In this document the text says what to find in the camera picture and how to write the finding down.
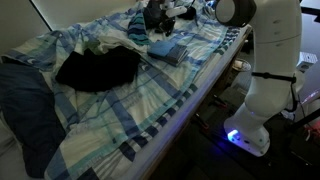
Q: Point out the black crumpled cloth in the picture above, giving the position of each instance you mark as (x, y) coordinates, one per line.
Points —
(151, 16)

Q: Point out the white bed mattress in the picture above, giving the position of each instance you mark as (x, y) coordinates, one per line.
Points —
(173, 130)

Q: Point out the dark blue pillow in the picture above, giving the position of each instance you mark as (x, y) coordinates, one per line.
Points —
(188, 13)

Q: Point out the white box device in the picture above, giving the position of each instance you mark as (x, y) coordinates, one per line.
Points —
(306, 61)

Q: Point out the blue cover book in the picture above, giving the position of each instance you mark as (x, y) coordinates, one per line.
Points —
(166, 51)

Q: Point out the dark blue blanket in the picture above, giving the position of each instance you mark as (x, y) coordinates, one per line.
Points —
(23, 110)

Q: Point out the white shoe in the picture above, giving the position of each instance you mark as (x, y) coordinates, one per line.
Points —
(241, 65)

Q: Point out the white crumpled cloth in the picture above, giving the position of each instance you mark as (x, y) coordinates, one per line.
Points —
(116, 41)

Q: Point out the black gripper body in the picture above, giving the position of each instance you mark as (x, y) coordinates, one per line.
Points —
(167, 22)

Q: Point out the green cloth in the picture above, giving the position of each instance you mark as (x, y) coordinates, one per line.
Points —
(90, 46)

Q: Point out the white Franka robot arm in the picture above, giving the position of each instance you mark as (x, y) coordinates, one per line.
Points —
(273, 50)

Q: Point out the teal navy striped cloth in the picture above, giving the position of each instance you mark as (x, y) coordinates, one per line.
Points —
(137, 30)

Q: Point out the black garment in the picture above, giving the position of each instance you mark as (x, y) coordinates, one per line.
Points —
(100, 70)

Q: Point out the blue checkered bed blanket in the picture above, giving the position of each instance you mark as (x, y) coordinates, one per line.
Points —
(116, 110)

